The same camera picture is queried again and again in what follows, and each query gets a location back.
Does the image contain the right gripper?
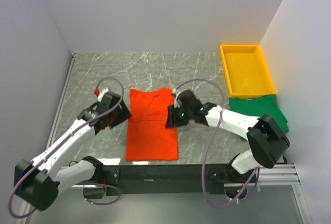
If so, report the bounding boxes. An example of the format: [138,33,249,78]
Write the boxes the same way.
[165,103,193,128]

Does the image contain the orange t shirt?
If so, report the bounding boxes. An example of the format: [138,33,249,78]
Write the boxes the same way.
[125,87,178,161]

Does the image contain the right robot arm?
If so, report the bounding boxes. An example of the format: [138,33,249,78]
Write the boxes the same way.
[165,90,290,183]

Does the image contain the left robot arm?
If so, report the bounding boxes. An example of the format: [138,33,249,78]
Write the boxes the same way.
[13,89,131,211]

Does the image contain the folded green t shirt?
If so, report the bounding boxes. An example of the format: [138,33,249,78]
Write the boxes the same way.
[229,95,289,133]

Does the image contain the yellow plastic bin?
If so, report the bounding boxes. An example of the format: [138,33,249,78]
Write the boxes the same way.
[220,44,276,99]

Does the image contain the black base beam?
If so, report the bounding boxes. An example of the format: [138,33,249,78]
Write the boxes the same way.
[102,164,250,195]

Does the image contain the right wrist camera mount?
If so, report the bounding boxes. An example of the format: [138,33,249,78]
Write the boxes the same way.
[172,88,180,108]

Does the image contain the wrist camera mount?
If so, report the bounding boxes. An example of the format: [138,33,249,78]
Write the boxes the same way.
[172,88,180,108]
[94,87,109,102]

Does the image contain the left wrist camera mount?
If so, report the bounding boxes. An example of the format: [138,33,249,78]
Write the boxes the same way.
[94,87,109,102]

